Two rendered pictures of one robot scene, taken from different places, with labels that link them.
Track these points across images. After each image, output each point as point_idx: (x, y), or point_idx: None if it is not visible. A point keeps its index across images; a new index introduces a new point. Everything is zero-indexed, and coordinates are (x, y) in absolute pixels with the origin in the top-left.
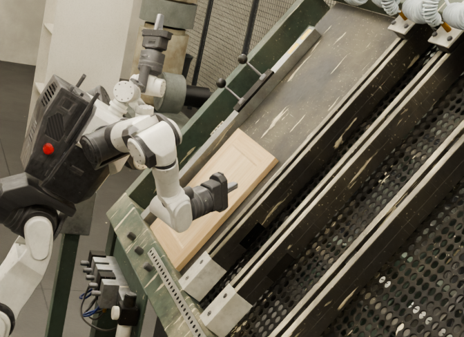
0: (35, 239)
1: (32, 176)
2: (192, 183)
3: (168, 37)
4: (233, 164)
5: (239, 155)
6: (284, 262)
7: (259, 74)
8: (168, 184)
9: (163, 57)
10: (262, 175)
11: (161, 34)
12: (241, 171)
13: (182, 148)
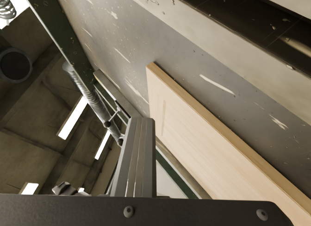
0: None
1: None
2: (201, 183)
3: (62, 186)
4: (174, 136)
5: (165, 128)
6: None
7: (117, 111)
8: None
9: (78, 194)
10: (171, 86)
11: (57, 194)
12: (177, 125)
13: (178, 175)
